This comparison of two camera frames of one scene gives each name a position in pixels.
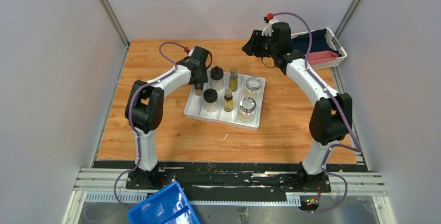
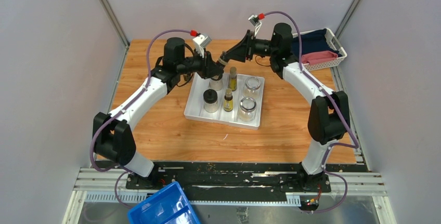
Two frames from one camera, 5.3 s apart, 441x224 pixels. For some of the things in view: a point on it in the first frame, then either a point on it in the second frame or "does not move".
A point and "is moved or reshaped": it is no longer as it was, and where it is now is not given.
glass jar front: x=247 y=112 does not move
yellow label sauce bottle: x=233 y=79 does not move
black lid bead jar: x=210 y=102 does not move
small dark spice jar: x=198 y=91 is moved or reshaped
